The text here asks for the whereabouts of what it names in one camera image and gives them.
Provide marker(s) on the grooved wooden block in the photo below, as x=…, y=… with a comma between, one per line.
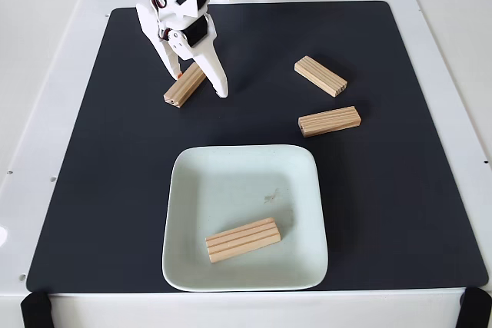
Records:
x=184, y=88
x=330, y=121
x=321, y=75
x=242, y=239

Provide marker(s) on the pale green square plate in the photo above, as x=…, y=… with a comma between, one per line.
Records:
x=192, y=197

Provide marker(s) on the black table mat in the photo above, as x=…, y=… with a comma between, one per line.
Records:
x=115, y=151

